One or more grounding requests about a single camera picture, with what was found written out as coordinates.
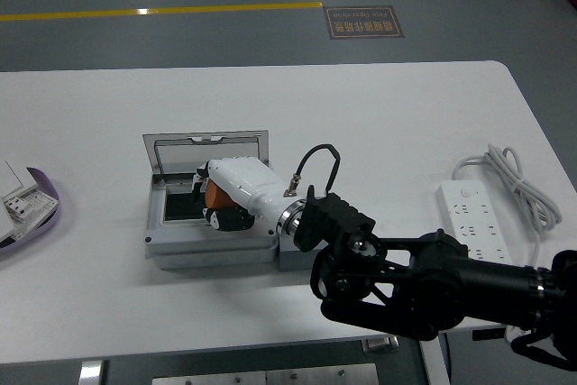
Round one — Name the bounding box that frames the grey cube with round hole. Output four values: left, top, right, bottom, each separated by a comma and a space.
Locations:
278, 240, 317, 272

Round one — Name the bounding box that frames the purple tray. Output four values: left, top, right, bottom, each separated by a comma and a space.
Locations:
0, 167, 62, 261

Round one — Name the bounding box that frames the white table leg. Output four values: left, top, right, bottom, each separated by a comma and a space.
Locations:
418, 334, 453, 385
78, 360, 107, 385

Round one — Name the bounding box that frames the silver table bracket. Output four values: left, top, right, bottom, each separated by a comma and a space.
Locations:
362, 335, 400, 353

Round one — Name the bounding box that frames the white power cord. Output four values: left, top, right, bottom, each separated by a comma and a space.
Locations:
452, 143, 563, 269

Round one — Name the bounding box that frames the grey electrical box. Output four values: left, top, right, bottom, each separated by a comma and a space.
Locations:
142, 129, 281, 271

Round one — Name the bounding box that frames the white socket module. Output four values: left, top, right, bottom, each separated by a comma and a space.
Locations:
1, 184, 60, 242

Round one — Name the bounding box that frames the dark floor sign, orange text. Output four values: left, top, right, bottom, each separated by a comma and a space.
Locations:
323, 5, 406, 41

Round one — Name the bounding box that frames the yellow floor tape line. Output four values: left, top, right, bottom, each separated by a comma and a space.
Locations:
0, 0, 324, 23

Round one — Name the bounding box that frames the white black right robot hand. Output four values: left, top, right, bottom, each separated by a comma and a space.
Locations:
191, 156, 295, 234

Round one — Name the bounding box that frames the grey metal base plate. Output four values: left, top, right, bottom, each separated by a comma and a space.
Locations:
151, 362, 380, 385

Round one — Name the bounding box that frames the white flat panel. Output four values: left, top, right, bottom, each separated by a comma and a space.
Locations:
0, 160, 26, 199

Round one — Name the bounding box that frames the white power strip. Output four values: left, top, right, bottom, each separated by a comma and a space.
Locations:
435, 179, 515, 264

